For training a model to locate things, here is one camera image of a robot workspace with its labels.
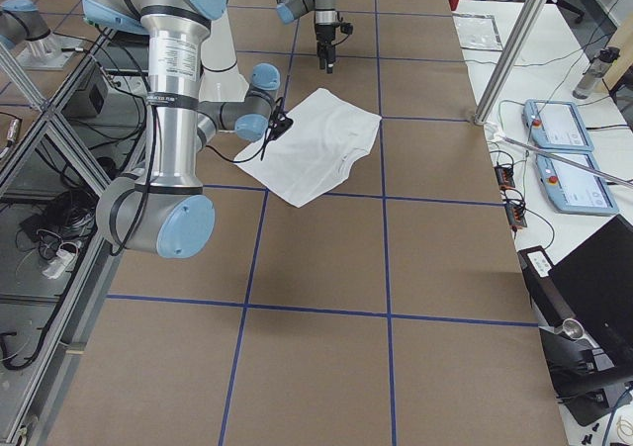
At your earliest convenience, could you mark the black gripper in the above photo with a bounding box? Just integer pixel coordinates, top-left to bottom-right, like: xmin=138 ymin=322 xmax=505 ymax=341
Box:
xmin=314 ymin=13 xmax=353 ymax=74
xmin=260 ymin=97 xmax=294 ymax=161

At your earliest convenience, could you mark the white printed t-shirt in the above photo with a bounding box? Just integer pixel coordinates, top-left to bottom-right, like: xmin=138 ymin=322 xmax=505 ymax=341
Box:
xmin=236 ymin=88 xmax=381 ymax=208

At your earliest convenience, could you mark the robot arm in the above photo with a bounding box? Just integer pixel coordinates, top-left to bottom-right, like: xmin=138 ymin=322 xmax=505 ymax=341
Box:
xmin=82 ymin=0 xmax=293 ymax=259
xmin=276 ymin=0 xmax=353 ymax=74

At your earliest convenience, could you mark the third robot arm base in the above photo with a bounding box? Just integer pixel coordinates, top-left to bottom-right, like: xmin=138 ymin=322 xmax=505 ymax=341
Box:
xmin=1 ymin=0 xmax=83 ymax=71

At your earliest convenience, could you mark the clear plastic bag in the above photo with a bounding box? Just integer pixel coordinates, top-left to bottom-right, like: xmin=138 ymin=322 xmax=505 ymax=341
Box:
xmin=453 ymin=13 xmax=503 ymax=51

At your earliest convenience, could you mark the white power strip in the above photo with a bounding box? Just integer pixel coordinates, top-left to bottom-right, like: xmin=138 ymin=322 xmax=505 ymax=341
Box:
xmin=42 ymin=248 xmax=76 ymax=279

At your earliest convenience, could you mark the far blue teach pendant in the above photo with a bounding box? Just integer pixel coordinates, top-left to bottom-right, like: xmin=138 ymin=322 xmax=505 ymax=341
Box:
xmin=523 ymin=99 xmax=594 ymax=153

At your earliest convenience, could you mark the blue teach pendant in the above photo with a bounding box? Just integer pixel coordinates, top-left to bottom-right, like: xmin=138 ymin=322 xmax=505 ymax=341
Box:
xmin=523 ymin=99 xmax=594 ymax=153
xmin=536 ymin=154 xmax=619 ymax=216

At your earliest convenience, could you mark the orange black connector board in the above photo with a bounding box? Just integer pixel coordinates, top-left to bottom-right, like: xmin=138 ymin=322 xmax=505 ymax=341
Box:
xmin=494 ymin=164 xmax=527 ymax=233

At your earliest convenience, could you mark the water bottle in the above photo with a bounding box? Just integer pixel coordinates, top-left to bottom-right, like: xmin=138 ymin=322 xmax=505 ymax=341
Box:
xmin=572 ymin=45 xmax=620 ymax=100

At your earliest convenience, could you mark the near blue teach pendant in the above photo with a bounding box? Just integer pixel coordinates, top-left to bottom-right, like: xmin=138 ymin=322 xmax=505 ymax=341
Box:
xmin=536 ymin=154 xmax=619 ymax=216

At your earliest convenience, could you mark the black laptop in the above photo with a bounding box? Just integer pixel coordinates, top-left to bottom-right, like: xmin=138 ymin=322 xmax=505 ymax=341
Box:
xmin=518 ymin=215 xmax=632 ymax=365

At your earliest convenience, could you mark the aluminium frame rack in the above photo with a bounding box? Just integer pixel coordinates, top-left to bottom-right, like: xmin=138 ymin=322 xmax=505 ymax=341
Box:
xmin=1 ymin=30 xmax=146 ymax=445

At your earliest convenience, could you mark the aluminium frame post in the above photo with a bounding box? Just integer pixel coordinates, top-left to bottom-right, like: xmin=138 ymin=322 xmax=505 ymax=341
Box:
xmin=473 ymin=0 xmax=547 ymax=126

